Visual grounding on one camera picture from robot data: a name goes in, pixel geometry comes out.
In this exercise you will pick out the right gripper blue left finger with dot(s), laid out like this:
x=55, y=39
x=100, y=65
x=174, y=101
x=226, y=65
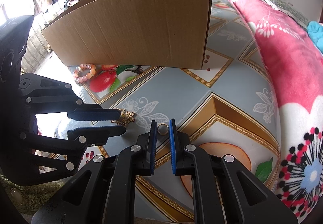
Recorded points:
x=103, y=191

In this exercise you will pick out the blue folded quilt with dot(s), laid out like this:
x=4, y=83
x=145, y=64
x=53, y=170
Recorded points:
x=315, y=32

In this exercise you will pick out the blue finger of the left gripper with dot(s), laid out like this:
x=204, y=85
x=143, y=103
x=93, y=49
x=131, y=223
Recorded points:
x=94, y=136
x=93, y=112

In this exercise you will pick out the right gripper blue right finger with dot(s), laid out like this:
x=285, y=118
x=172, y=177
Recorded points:
x=224, y=190

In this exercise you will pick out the grey lace pillow cover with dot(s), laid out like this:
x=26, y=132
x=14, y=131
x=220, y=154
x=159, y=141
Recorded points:
x=287, y=9

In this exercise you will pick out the brown cardboard box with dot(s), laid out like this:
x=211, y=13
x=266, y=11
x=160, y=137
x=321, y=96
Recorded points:
x=165, y=33

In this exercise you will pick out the green fuzzy sleeve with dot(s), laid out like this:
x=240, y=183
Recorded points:
x=29, y=199

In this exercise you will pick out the pink floral blanket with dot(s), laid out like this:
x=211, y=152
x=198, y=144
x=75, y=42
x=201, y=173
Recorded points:
x=295, y=67

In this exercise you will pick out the fruit print tablecloth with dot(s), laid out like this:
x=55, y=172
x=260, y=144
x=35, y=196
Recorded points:
x=226, y=107

